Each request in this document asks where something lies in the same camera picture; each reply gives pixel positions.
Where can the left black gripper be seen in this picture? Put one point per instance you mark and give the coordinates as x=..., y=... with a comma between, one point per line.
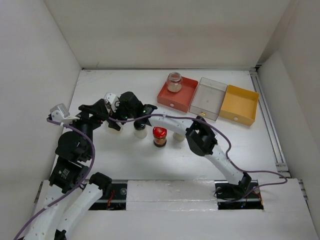
x=100, y=113

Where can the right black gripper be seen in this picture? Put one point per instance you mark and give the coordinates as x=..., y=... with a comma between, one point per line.
x=113, y=124

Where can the black knob lid shaker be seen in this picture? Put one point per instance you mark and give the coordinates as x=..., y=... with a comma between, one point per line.
x=140, y=131

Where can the glass jar of rice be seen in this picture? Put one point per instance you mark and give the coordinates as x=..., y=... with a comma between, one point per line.
x=174, y=82

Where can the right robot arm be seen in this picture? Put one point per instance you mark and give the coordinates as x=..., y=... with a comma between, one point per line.
x=200, y=137

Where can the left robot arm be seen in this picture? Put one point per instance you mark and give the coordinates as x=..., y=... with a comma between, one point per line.
x=54, y=221

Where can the red lid sauce jar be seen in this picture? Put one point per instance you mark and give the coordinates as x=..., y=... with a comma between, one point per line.
x=159, y=136

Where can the black silver lid shaker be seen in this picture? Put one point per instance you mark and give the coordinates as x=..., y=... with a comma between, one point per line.
x=178, y=137

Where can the red tray box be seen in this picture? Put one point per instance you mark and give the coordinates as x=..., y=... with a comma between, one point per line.
x=180, y=100

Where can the clear plastic tray box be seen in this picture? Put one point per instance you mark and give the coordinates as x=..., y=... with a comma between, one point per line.
x=208, y=98

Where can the yellow tray box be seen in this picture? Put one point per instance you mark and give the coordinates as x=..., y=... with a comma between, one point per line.
x=239, y=105

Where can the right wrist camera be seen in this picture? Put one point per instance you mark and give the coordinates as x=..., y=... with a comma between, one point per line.
x=111, y=102

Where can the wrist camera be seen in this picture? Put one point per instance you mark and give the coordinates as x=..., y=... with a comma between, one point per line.
x=60, y=114
x=111, y=102

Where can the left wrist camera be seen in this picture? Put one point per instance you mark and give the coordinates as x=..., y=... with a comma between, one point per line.
x=60, y=114

